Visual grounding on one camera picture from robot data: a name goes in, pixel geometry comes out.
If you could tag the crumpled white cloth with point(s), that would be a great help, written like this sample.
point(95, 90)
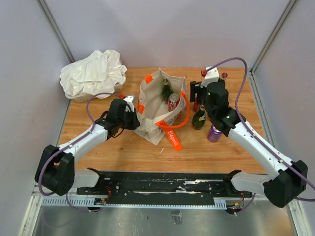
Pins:
point(97, 73)

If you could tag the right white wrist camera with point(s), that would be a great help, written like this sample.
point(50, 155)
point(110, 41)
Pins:
point(209, 76)

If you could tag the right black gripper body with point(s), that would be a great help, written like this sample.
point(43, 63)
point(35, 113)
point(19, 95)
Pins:
point(201, 98)

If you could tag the aluminium frame post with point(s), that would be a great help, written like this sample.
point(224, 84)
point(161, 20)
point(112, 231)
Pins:
point(55, 29)
point(274, 33)

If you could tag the dark green glass bottle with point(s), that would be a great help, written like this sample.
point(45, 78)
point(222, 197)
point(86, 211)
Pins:
point(166, 90)

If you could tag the purple soda can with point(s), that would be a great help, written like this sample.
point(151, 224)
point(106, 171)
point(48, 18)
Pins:
point(213, 134)

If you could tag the red cola can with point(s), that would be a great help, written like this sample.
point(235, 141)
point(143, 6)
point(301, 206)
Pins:
point(196, 106)
point(173, 101)

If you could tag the left aluminium frame post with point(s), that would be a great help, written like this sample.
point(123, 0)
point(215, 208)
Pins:
point(55, 29)

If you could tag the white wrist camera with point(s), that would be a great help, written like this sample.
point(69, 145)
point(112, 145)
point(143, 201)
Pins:
point(209, 76)
point(129, 99)

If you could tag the right aluminium frame post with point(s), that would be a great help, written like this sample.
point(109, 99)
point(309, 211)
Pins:
point(274, 33)

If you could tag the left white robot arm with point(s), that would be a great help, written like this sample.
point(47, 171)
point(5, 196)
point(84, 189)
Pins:
point(56, 172)

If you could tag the green bottle yellow label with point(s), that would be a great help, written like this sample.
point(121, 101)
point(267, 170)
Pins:
point(199, 118)

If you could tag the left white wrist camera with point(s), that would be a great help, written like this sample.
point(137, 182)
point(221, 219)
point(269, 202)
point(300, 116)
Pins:
point(129, 99)

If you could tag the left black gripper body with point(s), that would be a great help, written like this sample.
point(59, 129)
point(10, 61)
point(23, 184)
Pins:
point(122, 121)

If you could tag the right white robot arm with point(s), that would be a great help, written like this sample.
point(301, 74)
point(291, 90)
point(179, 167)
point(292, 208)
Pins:
point(284, 179)

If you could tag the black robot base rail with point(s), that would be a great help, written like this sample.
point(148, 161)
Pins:
point(153, 189)

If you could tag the canvas bag orange handles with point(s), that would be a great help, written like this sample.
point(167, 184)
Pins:
point(153, 114)

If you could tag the cola glass bottle red cap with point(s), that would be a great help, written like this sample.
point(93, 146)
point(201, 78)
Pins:
point(223, 77)

